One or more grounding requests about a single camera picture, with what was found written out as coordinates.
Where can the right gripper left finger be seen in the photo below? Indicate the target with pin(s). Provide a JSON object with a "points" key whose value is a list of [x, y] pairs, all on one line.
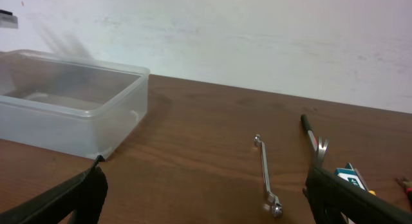
{"points": [[81, 198]]}

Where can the silver double-ended wrench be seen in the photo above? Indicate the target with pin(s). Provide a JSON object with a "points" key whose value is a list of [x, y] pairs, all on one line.
{"points": [[271, 201]]}

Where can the blue and white box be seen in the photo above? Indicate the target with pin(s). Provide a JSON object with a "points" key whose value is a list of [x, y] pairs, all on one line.
{"points": [[352, 175]]}

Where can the small black-handled hammer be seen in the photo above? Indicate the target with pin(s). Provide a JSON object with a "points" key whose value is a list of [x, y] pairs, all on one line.
{"points": [[318, 144]]}

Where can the red-handled pliers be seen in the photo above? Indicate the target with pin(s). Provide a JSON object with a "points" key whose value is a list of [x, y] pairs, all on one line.
{"points": [[406, 186]]}

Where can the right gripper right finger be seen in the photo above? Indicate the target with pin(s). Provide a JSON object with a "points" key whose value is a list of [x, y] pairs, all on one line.
{"points": [[332, 198]]}

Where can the clear plastic container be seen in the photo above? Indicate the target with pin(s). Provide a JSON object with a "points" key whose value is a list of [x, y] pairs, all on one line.
{"points": [[71, 105]]}

